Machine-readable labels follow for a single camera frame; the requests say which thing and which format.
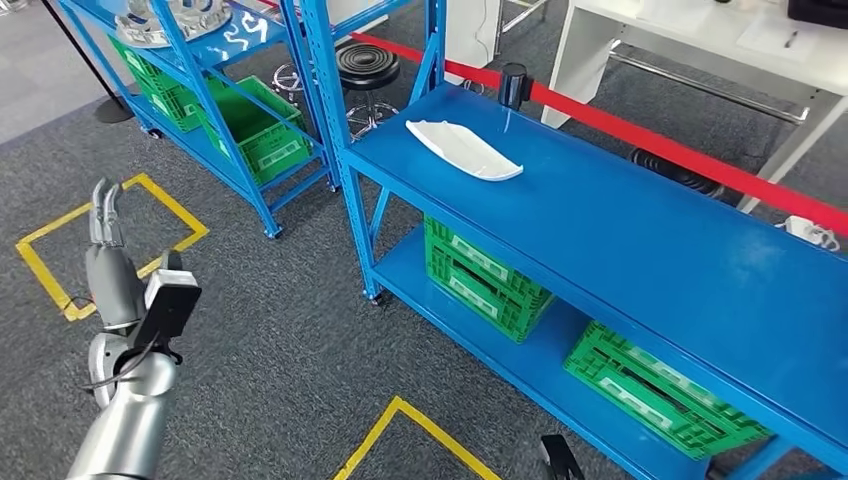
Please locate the blue shelf rack with crates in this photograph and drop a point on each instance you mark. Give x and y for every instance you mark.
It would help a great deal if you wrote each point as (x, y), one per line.
(199, 53)

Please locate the black pen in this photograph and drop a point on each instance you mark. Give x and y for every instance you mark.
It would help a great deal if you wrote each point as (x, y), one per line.
(792, 38)

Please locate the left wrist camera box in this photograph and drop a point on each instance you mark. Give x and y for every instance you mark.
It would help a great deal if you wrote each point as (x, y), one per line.
(169, 308)

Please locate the red barrier belt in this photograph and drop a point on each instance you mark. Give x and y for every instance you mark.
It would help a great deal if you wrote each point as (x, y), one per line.
(662, 147)

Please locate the silver metal part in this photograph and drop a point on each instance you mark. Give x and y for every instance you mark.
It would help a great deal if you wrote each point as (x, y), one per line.
(142, 30)

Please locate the white paper sheet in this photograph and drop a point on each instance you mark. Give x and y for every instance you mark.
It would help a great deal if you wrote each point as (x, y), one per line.
(762, 40)

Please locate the black stanchion post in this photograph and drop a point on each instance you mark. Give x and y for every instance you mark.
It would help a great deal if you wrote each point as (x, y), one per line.
(112, 111)

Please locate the black desktop device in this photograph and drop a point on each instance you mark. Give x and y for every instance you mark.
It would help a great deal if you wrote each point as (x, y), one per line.
(821, 12)

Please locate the white plastic shell part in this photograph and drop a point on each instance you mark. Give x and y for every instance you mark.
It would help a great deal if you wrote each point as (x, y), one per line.
(464, 149)

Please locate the white power strip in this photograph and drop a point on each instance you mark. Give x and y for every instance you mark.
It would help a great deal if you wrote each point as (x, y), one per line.
(805, 232)

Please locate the black barrier belt post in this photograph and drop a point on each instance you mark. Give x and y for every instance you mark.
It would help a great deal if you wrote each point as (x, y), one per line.
(515, 83)

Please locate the black stool with chrome base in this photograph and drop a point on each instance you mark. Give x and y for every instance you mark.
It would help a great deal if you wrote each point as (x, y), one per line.
(368, 66)

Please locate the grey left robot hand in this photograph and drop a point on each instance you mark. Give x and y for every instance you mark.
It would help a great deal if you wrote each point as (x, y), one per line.
(112, 285)

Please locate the white desk with papers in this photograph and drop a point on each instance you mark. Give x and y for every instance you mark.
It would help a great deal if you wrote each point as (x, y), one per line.
(576, 60)

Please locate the wide blue metal shelf rack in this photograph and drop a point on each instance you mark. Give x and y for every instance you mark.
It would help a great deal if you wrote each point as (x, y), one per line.
(596, 218)

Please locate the dark right wrist camera bracket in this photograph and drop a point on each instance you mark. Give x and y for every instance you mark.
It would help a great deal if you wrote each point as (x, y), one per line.
(560, 460)

